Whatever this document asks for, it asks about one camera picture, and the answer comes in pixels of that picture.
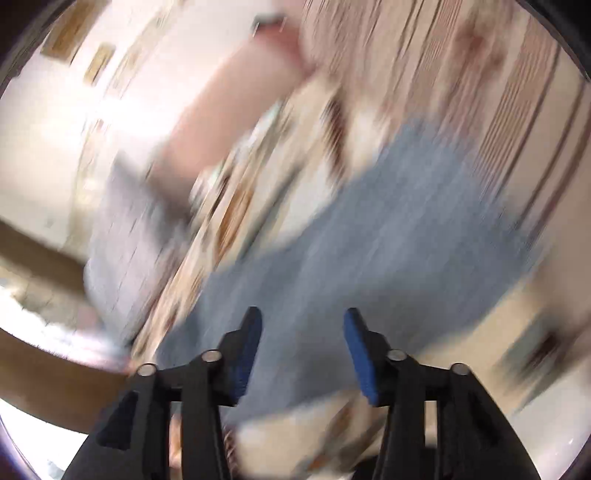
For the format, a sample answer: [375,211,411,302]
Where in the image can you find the grey denim pants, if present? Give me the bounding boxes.
[152,117,532,425]

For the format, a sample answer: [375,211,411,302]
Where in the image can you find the grey quilted pillow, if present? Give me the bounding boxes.
[83,152,195,352]

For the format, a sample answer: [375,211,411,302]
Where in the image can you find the black clip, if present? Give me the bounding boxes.
[252,14,289,35]

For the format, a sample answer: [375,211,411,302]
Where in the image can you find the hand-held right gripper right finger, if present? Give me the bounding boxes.
[342,308,544,480]

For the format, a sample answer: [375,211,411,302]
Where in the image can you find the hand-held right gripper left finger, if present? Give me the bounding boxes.
[61,306,263,480]

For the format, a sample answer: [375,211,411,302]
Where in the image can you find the pink sofa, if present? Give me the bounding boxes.
[148,28,324,208]

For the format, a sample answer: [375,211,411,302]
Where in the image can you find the striped floral pillow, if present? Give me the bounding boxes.
[295,0,568,232]

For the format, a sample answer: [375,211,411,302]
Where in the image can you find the leaf print blanket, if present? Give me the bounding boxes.
[124,83,591,480]

